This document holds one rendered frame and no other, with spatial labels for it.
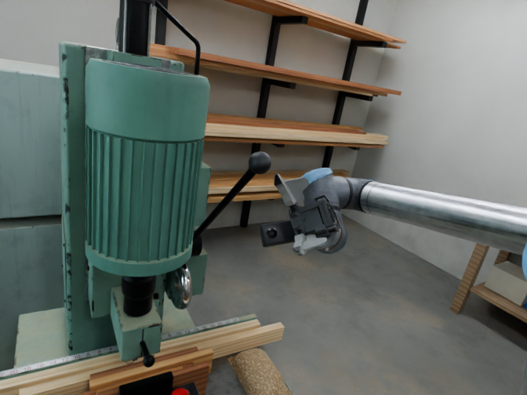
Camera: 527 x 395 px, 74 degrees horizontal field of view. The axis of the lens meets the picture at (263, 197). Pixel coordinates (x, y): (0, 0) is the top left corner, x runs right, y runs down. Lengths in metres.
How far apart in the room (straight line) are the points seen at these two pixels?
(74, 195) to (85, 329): 0.34
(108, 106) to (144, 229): 0.18
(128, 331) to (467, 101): 3.55
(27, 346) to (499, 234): 1.08
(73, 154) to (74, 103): 0.10
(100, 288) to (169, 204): 0.31
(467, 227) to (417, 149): 3.26
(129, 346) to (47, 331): 0.46
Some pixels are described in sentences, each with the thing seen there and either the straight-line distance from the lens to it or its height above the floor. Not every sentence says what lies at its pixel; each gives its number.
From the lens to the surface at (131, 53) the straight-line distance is 0.69.
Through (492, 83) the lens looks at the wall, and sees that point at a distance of 3.78.
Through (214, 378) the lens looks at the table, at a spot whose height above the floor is 0.90.
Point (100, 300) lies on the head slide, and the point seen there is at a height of 1.04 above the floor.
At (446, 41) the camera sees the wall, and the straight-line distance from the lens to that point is 4.07.
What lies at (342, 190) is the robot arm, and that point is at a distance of 0.94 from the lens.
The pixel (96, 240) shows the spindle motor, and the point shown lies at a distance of 0.60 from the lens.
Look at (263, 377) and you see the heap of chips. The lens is 0.83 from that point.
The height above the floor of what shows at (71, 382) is 0.94.
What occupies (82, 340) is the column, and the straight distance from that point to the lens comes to 1.00.
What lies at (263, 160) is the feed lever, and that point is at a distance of 0.52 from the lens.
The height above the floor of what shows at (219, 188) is 0.61.
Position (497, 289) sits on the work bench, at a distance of 3.32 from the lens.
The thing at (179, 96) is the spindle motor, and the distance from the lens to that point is 0.50.
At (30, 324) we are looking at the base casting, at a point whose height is 0.80.
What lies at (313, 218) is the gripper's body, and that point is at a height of 1.27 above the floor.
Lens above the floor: 1.52
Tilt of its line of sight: 19 degrees down
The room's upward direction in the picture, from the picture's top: 10 degrees clockwise
